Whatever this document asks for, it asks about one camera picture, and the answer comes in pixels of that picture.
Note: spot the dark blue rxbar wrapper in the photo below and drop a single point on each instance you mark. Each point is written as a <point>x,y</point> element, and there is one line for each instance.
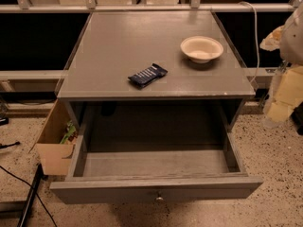
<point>148,75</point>

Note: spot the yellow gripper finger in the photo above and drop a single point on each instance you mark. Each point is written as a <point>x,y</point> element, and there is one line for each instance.
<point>271,42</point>
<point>288,95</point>

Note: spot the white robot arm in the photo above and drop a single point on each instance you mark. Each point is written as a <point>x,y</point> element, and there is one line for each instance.
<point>291,43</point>

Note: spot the green item in box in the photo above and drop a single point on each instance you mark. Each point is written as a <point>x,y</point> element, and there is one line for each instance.
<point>69,134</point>

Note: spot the grey open top drawer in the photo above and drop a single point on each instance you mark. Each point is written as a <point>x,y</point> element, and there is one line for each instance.
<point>184,150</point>

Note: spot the grey wooden cabinet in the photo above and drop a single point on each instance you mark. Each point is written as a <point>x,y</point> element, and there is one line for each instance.
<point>117,45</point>

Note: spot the brown cardboard box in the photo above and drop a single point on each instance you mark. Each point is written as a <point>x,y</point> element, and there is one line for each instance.
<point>55,156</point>

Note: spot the metal railing frame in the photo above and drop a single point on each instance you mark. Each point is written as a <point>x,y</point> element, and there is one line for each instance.
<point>148,7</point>

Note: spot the white paper bowl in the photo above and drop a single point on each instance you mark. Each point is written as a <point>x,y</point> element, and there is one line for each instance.
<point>201,49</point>

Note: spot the black metal floor bar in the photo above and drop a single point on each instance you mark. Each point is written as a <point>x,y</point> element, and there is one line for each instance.
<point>33,190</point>

